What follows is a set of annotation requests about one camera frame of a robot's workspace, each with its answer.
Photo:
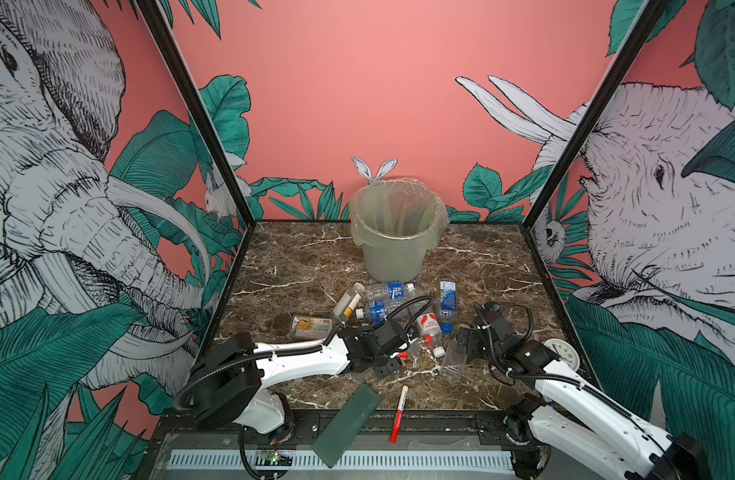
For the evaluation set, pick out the bottle with sunflower label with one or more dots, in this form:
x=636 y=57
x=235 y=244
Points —
x=310 y=328

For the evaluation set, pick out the bottle red white label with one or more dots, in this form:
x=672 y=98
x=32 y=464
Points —
x=430 y=333

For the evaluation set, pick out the clear bottle green cap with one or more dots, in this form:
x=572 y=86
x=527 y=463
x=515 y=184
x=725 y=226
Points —
x=456 y=346

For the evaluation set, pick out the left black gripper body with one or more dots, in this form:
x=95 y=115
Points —
x=386 y=366

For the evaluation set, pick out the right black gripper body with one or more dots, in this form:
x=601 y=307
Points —
x=475 y=344

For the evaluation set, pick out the blue label bottle near bin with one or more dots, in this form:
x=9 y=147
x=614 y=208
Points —
x=391 y=291

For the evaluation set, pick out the dark green flat board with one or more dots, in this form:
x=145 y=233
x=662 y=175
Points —
x=345 y=427

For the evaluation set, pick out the red marker pen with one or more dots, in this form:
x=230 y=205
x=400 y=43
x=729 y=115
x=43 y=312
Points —
x=399 y=414

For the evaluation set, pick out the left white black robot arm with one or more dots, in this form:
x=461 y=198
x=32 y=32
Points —
x=232 y=384

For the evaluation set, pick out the white round alarm clock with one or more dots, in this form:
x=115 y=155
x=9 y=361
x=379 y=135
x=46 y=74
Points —
x=566 y=351

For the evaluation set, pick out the Pocari Sweat blue label bottle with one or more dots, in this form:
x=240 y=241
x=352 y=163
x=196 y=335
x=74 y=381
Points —
x=374 y=312

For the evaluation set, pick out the translucent green waste bin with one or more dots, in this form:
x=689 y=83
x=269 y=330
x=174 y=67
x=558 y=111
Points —
x=396 y=223

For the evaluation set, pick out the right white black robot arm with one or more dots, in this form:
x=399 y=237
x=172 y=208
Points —
x=568 y=413

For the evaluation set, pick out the blue label bottle blue cap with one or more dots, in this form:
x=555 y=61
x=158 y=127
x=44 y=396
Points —
x=448 y=310

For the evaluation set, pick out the clear bottle yellow white label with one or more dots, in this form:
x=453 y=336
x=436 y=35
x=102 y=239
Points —
x=346 y=306

